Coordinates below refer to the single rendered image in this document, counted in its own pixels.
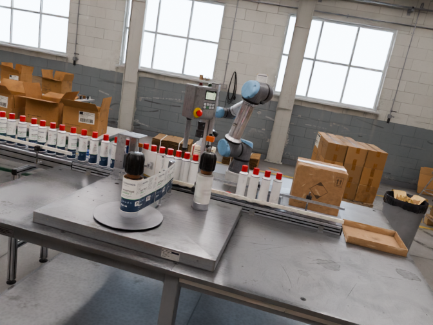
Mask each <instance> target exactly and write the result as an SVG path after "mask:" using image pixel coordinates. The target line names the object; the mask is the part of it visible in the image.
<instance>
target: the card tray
mask: <svg viewBox="0 0 433 325"><path fill-rule="evenodd" d="M343 220H344V223H343V224H342V226H343V229H342V230H343V234H344V236H345V241H346V242H348V243H351V244H355V245H358V246H363V247H366V248H371V249H374V250H379V251H384V252H387V253H391V254H395V255H399V256H402V257H406V256H407V253H408V249H407V247H406V246H405V244H404V243H403V241H402V240H401V238H400V237H399V235H398V233H397V232H396V231H393V230H388V229H385V228H380V227H377V226H371V225H368V224H364V223H360V222H355V221H350V220H347V219H343Z"/></svg>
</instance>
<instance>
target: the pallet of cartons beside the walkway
mask: <svg viewBox="0 0 433 325"><path fill-rule="evenodd" d="M387 156H388V153H387V152H384V151H383V150H381V149H380V148H378V147H377V146H375V145H373V144H367V143H361V142H358V141H357V142H356V141H355V140H354V139H352V138H350V137H344V136H340V135H334V134H329V133H323V132H318V134H317V137H316V142H315V145H314V149H313V154H312V157H311V159H312V160H315V161H321V162H325V163H331V164H336V165H340V166H344V168H345V169H346V170H347V173H348V178H347V182H346V185H345V189H344V193H343V197H342V201H343V202H349V203H352V204H357V205H360V206H366V207H369V208H372V207H373V202H374V200H375V197H376V194H377V191H378V188H379V185H380V181H381V177H382V174H383V170H384V167H385V163H386V160H387Z"/></svg>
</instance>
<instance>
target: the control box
mask: <svg viewBox="0 0 433 325"><path fill-rule="evenodd" d="M206 90H210V91H216V99H215V101H209V100H205V96H206ZM217 93H218V90H217V88H210V87H207V86H199V85H197V84H186V92H185V96H184V105H183V109H182V116H184V117H187V118H190V119H204V120H212V119H213V116H214V111H215V109H214V110H206V109H203V105H204V103H215V104H216V100H217ZM198 110H202V116H201V117H199V116H197V114H196V112H197V111H198Z"/></svg>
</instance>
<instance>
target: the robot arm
mask: <svg viewBox="0 0 433 325"><path fill-rule="evenodd" d="M241 94H242V101H241V102H239V103H237V104H235V105H234V106H232V107H230V108H224V107H219V106H217V108H216V114H215V117H217V118H226V119H235V120H234V122H233V125H232V127H231V129H230V131H229V133H228V134H226V135H225V137H224V139H221V140H219V142H218V152H219V154H220V155H221V156H223V157H233V160H232V161H231V163H230V165H229V167H228V170H229V171H231V172H234V173H238V174H239V173H240V172H241V171H242V165H247V166H248V169H247V173H248V174H249V160H250V157H251V152H252V149H253V143H252V142H250V141H247V140H245V139H241V136H242V134H243V132H244V130H245V128H246V125H247V123H248V121H249V118H250V116H251V114H252V112H253V110H254V108H255V106H258V105H259V104H265V103H267V102H269V101H270V100H271V99H272V98H273V94H274V92H273V88H272V87H271V85H269V84H267V83H261V82H258V81H253V80H250V81H247V82H245V83H244V85H243V86H242V89H241ZM205 124H206V120H204V119H201V121H198V128H197V130H196V134H195V137H199V138H200V140H199V141H197V142H196V144H197V145H199V146H201V147H202V140H203V136H204V128H205ZM213 135H214V137H218V135H219V134H218V133H217V132H216V131H214V130H213ZM201 147H200V151H201Z"/></svg>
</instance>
